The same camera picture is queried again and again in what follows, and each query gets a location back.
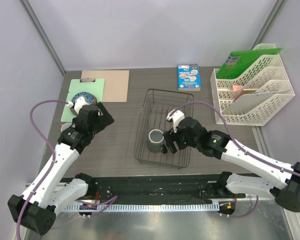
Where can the blue picture book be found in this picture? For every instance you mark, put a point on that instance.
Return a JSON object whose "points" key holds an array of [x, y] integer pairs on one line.
{"points": [[188, 77]]}

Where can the light green clipboard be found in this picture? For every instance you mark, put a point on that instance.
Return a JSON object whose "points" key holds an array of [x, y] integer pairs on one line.
{"points": [[94, 86]]}

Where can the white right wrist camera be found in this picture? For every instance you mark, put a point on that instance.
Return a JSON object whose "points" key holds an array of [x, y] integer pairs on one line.
{"points": [[175, 117]]}

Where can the white slotted cable duct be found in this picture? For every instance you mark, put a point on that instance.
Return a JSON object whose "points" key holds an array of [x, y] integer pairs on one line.
{"points": [[124, 208]]}

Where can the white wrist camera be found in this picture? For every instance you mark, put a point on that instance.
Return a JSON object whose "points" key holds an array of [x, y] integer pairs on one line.
{"points": [[76, 106], [175, 117]]}

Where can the green plastic folder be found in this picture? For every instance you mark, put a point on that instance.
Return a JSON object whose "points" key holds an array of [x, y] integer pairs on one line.
{"points": [[239, 61]]}

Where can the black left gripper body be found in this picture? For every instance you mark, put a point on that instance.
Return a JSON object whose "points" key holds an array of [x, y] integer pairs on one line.
{"points": [[100, 124]]}

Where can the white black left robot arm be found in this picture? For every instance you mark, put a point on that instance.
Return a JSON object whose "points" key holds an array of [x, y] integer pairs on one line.
{"points": [[37, 207]]}

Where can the white bowl red diamond pattern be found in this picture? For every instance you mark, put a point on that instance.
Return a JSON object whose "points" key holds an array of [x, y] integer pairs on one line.
{"points": [[87, 96]]}

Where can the grey ceramic mug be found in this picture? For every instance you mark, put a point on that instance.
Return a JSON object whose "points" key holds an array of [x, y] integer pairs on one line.
{"points": [[156, 142]]}

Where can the red floral plate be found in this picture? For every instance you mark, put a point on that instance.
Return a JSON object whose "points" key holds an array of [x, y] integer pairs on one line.
{"points": [[95, 100]]}

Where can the white plastic file organizer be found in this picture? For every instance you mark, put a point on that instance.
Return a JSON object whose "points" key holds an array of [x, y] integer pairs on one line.
{"points": [[256, 96]]}

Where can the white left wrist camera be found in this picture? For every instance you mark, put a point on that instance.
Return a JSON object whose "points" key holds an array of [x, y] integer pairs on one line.
{"points": [[76, 106]]}

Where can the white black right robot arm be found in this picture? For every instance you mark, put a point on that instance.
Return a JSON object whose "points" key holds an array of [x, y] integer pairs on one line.
{"points": [[274, 179]]}

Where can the grey wire dish rack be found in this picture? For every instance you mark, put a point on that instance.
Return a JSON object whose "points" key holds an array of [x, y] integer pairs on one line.
{"points": [[156, 106]]}

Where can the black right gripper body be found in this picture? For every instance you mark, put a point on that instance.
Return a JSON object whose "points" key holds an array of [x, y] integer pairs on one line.
{"points": [[182, 142]]}

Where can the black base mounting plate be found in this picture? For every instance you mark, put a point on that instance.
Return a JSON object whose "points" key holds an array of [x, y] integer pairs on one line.
{"points": [[160, 190]]}

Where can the pink dotted ceramic mug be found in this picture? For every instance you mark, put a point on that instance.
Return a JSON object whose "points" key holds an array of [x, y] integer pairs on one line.
{"points": [[65, 126]]}

